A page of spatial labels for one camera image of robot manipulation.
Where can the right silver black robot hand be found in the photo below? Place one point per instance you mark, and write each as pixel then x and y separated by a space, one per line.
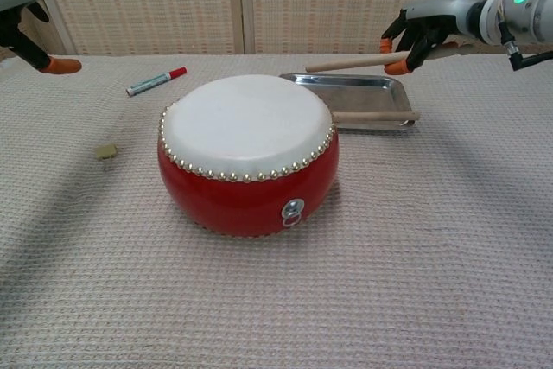
pixel 440 14

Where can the wooden drumstick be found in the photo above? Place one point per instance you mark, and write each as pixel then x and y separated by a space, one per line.
pixel 354 62
pixel 376 117

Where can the red drum with white skin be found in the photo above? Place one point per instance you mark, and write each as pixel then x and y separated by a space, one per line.
pixel 246 127

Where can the rectangular stainless steel tray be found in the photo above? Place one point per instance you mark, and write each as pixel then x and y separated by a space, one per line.
pixel 358 97

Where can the marker pen with red cap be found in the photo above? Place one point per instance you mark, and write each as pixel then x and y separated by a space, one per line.
pixel 151 83

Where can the yellow binder clip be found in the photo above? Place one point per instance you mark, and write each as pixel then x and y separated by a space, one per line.
pixel 106 151

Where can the beige woven tablecloth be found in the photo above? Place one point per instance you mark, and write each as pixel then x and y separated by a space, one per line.
pixel 129 278

